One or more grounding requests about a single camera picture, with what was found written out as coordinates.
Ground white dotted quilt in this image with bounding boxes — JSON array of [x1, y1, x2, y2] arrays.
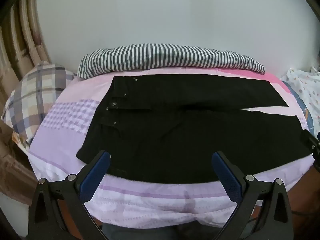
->
[[279, 67, 320, 135]]

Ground beige striped curtain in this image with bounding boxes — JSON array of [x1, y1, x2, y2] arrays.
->
[[0, 0, 52, 93]]

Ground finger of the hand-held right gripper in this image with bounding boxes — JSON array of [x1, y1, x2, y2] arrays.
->
[[299, 129, 320, 159]]

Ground plaid pillow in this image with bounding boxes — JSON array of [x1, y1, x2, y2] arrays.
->
[[1, 60, 78, 153]]

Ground black pants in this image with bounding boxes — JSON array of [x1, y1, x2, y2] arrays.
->
[[76, 74, 315, 184]]

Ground pink purple bed sheet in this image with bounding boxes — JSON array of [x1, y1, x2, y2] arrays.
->
[[27, 67, 316, 229]]

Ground brown cardboard box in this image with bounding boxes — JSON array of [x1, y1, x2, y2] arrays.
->
[[0, 120, 38, 205]]

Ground brown wooden bed frame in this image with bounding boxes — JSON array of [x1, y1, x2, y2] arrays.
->
[[287, 164, 320, 217]]

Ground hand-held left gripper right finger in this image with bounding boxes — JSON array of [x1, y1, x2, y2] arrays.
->
[[211, 150, 294, 240]]

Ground grey white striped blanket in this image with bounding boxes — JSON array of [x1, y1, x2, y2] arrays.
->
[[77, 43, 266, 79]]

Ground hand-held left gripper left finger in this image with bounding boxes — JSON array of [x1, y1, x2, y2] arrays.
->
[[27, 150, 111, 240]]

